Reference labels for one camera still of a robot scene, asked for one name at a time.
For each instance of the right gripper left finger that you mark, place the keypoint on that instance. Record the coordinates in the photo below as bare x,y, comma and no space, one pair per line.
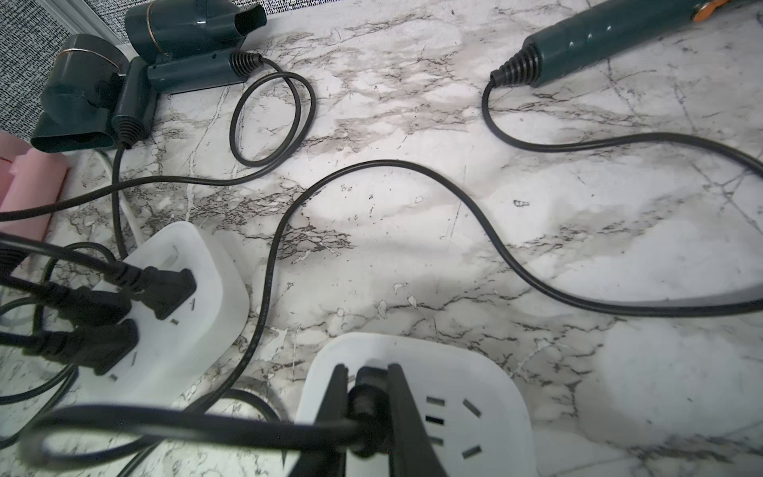
325,456

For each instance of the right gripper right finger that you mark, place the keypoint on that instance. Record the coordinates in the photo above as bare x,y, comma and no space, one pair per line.
411,451

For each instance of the dark green dryer back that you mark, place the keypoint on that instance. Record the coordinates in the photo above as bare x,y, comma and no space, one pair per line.
193,45

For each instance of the right white power strip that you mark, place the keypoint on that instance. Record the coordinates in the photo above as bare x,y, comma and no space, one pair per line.
474,415

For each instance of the left white power strip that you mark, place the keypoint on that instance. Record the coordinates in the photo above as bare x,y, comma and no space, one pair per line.
174,352

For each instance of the white power strip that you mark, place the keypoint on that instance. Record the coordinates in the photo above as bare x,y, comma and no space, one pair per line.
474,415
174,352

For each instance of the dark green dryer folded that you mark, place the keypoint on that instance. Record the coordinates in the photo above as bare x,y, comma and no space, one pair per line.
94,98

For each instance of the pink dryer left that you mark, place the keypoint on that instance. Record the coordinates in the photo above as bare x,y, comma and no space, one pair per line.
30,178

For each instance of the green dryer copper nozzle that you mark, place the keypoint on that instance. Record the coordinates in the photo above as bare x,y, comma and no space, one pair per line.
594,35

